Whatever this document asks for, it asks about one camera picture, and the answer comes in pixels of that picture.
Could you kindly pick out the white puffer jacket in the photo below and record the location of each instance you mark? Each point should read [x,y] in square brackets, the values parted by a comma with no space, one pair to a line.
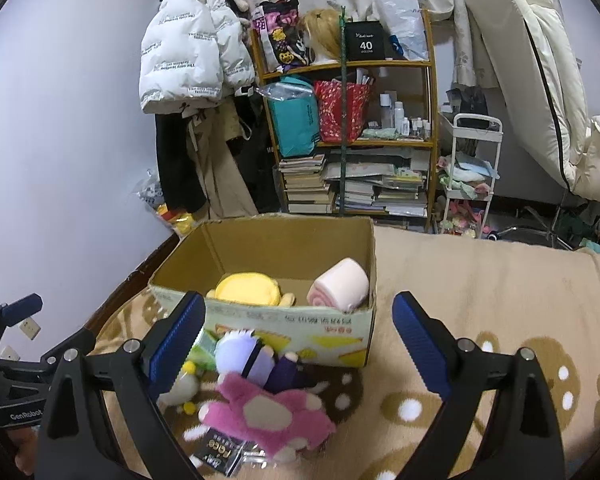
[190,45]

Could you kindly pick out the black foil packet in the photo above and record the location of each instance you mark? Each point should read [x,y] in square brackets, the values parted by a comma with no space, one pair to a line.
[217,450]

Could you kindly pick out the teal paper bag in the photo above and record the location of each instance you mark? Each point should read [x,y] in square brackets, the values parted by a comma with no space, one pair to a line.
[295,125]

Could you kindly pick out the pink bear plush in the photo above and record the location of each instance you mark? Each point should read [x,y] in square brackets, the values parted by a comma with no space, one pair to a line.
[270,415]

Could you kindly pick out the group of toiletry bottles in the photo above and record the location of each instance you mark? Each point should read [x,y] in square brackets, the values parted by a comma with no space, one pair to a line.
[397,115]

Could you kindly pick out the cardboard box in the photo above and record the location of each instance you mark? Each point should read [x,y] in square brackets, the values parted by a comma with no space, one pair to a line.
[290,325]

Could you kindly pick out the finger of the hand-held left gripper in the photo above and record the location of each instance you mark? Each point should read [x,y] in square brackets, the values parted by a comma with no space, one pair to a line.
[24,306]
[30,367]

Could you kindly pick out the stack of old books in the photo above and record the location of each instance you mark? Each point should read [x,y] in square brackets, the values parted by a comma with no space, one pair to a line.
[305,185]

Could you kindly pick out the black carton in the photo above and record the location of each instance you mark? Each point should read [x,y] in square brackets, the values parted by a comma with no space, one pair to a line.
[362,42]

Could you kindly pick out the green pole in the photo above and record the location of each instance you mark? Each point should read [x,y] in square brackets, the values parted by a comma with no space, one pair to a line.
[343,110]

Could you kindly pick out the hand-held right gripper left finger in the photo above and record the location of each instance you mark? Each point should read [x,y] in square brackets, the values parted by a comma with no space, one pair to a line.
[177,342]

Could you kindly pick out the green tissue pack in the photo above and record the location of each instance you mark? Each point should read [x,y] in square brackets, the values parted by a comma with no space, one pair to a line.
[205,347]

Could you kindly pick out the black handbag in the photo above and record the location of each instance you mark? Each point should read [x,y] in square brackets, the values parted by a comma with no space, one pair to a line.
[467,102]

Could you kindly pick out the patterned cartoon bag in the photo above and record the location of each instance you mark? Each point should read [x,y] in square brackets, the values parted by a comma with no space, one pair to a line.
[282,40]

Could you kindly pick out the pile of magazines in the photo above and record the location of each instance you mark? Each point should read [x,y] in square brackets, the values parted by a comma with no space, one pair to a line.
[390,185]

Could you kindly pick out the metal chair base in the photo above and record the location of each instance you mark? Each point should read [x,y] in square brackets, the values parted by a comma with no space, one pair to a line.
[530,230]

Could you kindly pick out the pink roll plush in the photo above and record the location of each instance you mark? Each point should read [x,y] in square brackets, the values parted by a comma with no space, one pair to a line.
[340,282]

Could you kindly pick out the white mattress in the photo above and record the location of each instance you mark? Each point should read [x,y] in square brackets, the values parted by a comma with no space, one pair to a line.
[525,60]

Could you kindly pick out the red gift bag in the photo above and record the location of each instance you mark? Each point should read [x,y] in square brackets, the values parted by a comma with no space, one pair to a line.
[340,110]

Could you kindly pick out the plastic bag of toys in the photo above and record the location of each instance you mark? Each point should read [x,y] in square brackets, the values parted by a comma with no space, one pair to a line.
[172,215]

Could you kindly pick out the white trolley cart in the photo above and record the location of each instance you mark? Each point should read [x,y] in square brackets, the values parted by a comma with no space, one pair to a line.
[475,125]

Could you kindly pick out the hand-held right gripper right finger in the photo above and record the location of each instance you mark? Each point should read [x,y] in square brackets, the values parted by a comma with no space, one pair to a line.
[420,345]

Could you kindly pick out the purple-haired plush doll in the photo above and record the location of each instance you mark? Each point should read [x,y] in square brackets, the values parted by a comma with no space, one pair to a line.
[240,352]

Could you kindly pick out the white wall socket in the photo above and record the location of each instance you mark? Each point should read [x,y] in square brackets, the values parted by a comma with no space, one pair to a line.
[11,353]
[30,328]

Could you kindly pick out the white penguin plush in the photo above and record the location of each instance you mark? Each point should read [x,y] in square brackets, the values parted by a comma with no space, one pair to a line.
[182,385]

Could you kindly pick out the clear plastic bag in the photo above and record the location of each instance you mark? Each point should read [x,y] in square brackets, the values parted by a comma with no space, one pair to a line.
[405,15]

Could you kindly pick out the wooden shelf unit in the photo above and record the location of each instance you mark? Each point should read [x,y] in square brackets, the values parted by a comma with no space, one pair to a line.
[380,63]

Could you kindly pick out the yellow plush toy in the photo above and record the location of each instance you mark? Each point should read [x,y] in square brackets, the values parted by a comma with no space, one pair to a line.
[245,287]

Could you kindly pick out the black hanging garment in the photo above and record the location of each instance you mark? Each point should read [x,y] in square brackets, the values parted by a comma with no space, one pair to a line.
[177,160]

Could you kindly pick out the beige hanging trousers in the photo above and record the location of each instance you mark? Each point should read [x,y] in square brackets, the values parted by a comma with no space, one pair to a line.
[220,175]

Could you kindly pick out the black tote bag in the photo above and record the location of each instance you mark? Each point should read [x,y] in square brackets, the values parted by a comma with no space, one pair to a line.
[257,160]

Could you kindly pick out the blonde wig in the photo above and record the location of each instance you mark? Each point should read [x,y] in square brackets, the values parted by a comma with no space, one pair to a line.
[320,30]

